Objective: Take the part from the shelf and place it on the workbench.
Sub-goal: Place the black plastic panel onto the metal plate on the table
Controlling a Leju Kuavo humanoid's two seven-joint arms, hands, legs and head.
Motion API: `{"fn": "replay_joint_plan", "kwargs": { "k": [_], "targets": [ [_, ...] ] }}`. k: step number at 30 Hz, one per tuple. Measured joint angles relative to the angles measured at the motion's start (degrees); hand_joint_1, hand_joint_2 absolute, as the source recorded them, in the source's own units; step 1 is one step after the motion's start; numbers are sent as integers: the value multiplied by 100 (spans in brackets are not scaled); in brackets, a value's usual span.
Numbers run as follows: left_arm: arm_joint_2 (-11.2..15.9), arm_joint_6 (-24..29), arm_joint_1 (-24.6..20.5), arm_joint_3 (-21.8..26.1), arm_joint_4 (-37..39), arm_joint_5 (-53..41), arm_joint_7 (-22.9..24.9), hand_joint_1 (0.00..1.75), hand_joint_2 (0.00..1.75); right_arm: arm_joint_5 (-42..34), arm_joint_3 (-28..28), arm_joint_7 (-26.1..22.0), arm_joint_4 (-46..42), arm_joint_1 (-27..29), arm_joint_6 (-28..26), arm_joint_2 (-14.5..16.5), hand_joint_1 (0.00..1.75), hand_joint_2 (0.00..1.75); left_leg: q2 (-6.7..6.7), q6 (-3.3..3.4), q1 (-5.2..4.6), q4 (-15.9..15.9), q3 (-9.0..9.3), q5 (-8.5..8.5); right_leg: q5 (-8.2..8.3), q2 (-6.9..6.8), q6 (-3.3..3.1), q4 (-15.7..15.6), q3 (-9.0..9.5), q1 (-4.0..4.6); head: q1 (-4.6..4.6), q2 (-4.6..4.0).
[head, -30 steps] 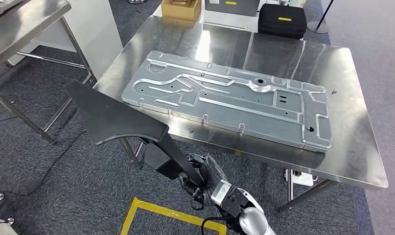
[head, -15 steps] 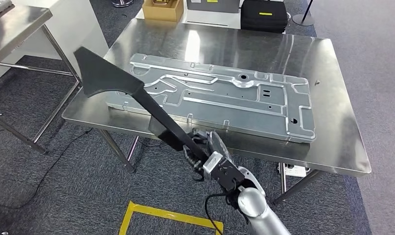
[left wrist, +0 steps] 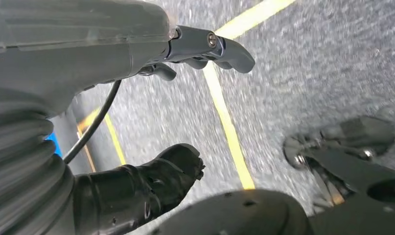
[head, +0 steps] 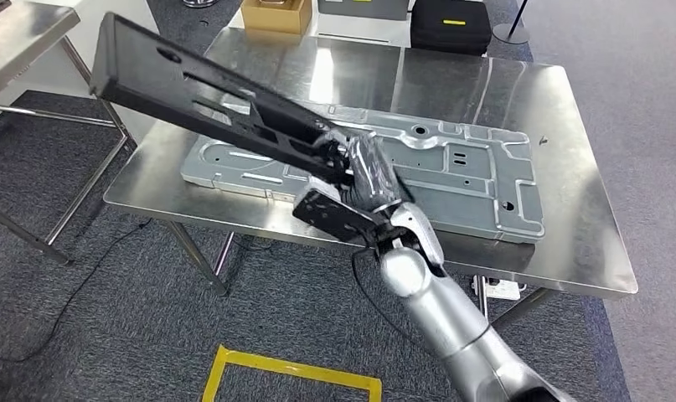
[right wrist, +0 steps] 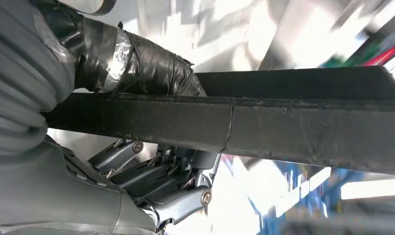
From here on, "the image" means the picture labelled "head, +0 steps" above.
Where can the grey box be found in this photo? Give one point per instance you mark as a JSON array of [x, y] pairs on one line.
[[362, 8]]

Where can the white power strip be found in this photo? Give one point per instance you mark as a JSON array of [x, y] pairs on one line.
[[501, 289]]

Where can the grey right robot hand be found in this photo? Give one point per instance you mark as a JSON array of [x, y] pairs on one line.
[[371, 172]]

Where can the black case with yellow label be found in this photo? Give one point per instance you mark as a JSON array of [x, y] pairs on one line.
[[451, 30]]

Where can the steel table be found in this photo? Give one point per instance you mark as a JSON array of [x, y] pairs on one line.
[[21, 33]]

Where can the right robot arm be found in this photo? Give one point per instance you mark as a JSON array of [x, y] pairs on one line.
[[454, 310]]

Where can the large black trim part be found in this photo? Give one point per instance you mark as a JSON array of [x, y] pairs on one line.
[[149, 72]]

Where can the round stand base with pole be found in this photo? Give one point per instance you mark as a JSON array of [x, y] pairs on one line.
[[509, 30]]

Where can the white cabinet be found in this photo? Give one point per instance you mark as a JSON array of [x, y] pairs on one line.
[[49, 77]]

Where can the stamped grey metal panel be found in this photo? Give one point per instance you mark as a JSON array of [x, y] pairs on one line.
[[471, 183]]

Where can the steel workbench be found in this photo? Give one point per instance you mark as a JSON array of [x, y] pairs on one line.
[[565, 222]]

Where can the cardboard box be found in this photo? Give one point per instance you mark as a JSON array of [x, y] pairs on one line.
[[276, 16]]

